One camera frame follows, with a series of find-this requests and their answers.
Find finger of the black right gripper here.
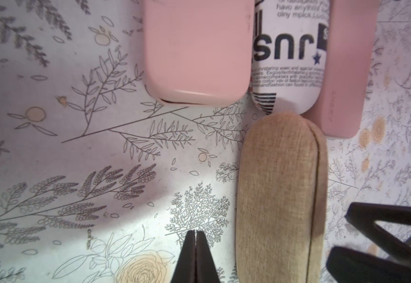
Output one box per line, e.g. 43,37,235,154
326,202,411,283

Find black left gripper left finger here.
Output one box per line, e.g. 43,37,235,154
171,231,196,283

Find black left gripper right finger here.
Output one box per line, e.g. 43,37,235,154
196,231,220,283

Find tan woven glasses case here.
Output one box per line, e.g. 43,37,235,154
236,112,328,283

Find pink glasses case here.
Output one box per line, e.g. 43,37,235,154
143,1,255,107

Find newspaper print glasses case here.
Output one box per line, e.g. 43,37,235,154
250,0,330,114

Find pink case black sunglasses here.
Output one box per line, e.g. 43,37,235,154
303,0,380,139

